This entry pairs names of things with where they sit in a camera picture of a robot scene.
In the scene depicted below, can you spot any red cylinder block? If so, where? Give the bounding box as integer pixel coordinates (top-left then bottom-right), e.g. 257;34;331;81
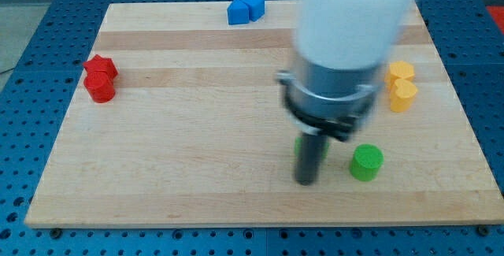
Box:
83;71;115;103

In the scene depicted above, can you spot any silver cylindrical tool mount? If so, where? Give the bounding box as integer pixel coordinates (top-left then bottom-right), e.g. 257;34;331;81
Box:
276;54;381;142

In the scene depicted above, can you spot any yellow heart block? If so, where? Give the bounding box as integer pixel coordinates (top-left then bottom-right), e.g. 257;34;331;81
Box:
389;79;418;113

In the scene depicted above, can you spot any blue cube block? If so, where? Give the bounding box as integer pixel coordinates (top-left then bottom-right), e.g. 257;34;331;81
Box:
241;0;265;21

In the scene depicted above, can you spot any blue pentagon block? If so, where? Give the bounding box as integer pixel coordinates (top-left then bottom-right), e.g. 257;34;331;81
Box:
227;0;250;25

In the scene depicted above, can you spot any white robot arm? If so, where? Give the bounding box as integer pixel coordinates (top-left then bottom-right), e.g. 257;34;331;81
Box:
276;0;410;185

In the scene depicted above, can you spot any red star block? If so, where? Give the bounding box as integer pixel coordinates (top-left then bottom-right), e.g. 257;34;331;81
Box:
83;54;118;80

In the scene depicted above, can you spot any green star block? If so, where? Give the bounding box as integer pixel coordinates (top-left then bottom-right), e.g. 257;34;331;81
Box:
294;136;330;160

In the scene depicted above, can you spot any yellow hexagon block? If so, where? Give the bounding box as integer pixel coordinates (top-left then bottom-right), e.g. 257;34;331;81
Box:
384;61;415;90

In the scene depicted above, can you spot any green circle block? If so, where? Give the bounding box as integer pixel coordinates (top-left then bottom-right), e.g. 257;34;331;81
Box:
349;144;384;182

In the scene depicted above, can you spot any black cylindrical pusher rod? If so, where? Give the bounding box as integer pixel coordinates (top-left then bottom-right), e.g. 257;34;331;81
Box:
294;133;328;186

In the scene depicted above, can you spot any wooden board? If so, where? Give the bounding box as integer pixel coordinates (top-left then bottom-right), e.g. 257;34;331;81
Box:
25;1;503;228

